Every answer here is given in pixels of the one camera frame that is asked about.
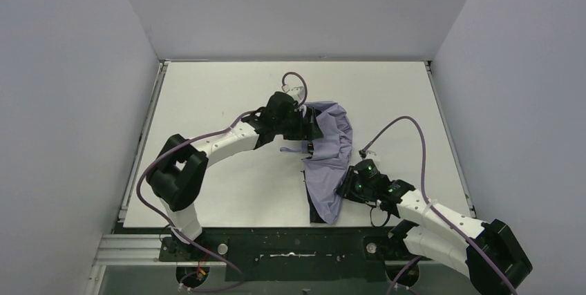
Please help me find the lavender folding umbrella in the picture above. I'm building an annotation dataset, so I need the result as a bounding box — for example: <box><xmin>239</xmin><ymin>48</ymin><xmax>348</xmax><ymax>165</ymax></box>
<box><xmin>303</xmin><ymin>101</ymin><xmax>353</xmax><ymax>225</ymax></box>

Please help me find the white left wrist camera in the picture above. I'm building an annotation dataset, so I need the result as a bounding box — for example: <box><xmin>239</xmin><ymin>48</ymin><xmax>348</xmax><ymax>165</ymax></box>
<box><xmin>281</xmin><ymin>84</ymin><xmax>307</xmax><ymax>106</ymax></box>

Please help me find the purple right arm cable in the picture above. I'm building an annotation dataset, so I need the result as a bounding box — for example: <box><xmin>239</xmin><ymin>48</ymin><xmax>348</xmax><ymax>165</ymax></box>
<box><xmin>359</xmin><ymin>115</ymin><xmax>518</xmax><ymax>295</ymax></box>

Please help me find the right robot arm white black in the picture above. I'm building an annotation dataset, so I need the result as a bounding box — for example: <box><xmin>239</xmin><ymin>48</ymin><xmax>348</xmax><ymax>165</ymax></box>
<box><xmin>337</xmin><ymin>159</ymin><xmax>533</xmax><ymax>294</ymax></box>

